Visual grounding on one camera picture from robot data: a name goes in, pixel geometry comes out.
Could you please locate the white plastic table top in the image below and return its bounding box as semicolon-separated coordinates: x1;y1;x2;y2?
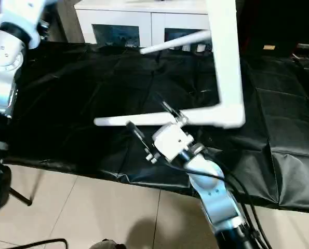
205;0;246;130

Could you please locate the black metal stand leg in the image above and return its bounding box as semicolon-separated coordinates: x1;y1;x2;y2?
8;185;33;207

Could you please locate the white plastic table leg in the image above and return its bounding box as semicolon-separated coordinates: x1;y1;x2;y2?
139;29;212;55
93;103;224;130

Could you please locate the black right camera cable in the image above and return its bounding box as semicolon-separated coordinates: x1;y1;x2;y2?
166;153;274;249

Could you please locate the black plastic mat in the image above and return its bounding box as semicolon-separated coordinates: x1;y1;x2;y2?
3;41;309;215

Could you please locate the white cabinet with glass doors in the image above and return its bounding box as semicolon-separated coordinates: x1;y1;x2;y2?
74;0;214;51

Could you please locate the black curved cable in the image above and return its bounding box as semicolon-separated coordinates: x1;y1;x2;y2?
3;238;69;249

